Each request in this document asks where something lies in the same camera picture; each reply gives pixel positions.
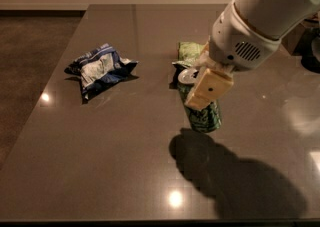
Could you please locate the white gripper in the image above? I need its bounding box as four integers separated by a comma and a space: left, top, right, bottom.
185, 0, 281, 111

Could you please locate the green soda can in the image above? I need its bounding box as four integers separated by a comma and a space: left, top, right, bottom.
176, 67, 222, 133

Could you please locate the green chip bag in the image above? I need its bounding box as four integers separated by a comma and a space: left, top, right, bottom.
172, 42, 205, 68

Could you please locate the blue chip bag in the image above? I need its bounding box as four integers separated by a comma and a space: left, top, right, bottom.
65, 43, 138, 101

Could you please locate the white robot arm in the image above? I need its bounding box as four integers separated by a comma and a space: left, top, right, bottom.
185, 0, 320, 110

